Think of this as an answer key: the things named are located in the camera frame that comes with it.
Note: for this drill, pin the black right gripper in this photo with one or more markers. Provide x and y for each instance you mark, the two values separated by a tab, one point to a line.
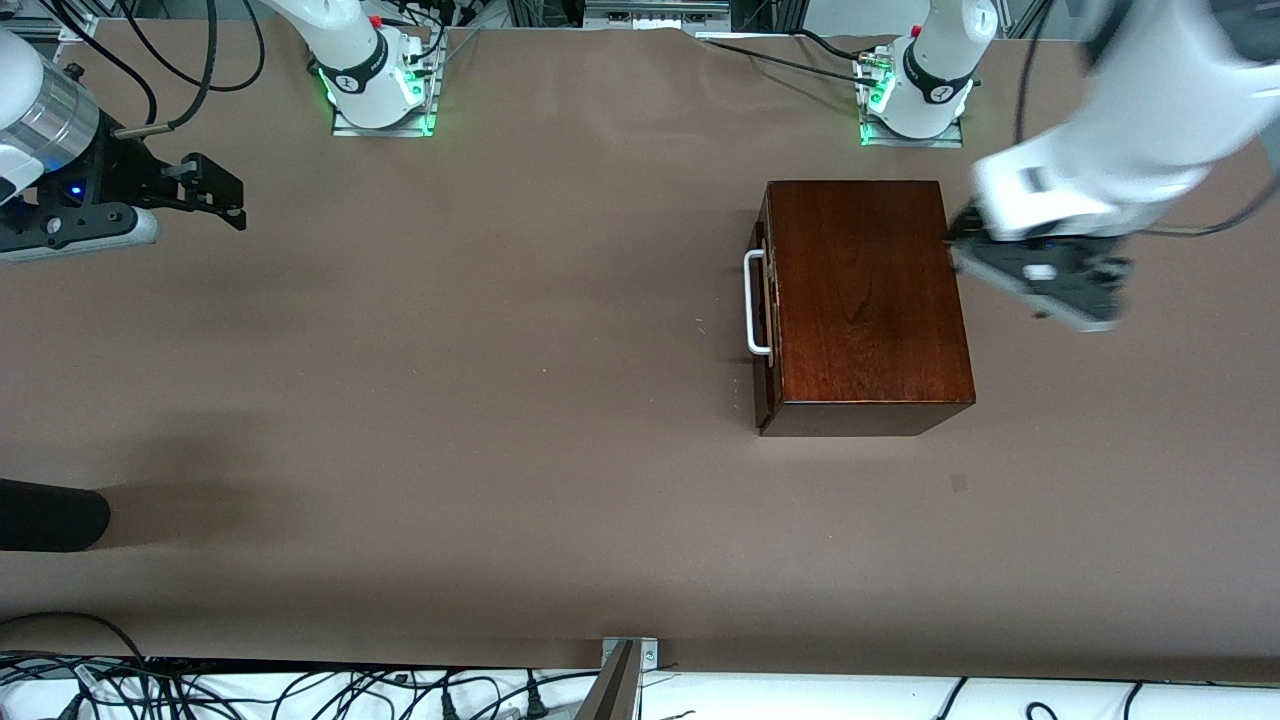
122	170

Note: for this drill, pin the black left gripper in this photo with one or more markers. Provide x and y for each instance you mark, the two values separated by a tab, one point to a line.
965	223

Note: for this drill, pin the dark brown wooden cabinet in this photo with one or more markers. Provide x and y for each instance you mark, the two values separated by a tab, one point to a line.
870	300

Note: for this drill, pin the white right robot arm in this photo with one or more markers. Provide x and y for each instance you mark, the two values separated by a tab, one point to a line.
20	90

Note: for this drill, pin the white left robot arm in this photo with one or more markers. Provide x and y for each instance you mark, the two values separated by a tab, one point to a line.
1150	110

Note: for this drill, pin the black ribbed cylinder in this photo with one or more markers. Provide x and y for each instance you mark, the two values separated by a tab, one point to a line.
50	515

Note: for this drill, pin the silver equipment rack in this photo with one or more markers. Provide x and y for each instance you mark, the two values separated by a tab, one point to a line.
655	12

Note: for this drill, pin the black power plug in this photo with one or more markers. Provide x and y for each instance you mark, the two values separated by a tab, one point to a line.
535	705
450	708

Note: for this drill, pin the dark grey slanted bar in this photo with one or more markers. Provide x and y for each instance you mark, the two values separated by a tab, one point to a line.
610	690

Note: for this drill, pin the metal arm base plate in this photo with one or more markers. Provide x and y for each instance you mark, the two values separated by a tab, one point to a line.
385	131
905	140

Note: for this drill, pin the aluminium frame rail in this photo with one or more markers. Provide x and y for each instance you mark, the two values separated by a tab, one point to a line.
75	25

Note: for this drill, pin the small metal edge bracket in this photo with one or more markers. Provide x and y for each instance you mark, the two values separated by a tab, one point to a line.
648	650

